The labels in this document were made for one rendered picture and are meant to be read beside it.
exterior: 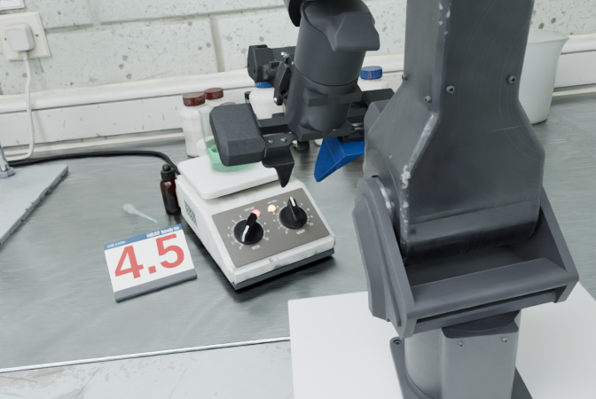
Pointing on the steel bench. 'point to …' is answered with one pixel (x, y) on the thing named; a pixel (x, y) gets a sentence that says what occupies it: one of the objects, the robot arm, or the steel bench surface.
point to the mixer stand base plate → (25, 194)
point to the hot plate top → (206, 184)
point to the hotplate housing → (207, 230)
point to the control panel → (248, 253)
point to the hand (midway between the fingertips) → (304, 160)
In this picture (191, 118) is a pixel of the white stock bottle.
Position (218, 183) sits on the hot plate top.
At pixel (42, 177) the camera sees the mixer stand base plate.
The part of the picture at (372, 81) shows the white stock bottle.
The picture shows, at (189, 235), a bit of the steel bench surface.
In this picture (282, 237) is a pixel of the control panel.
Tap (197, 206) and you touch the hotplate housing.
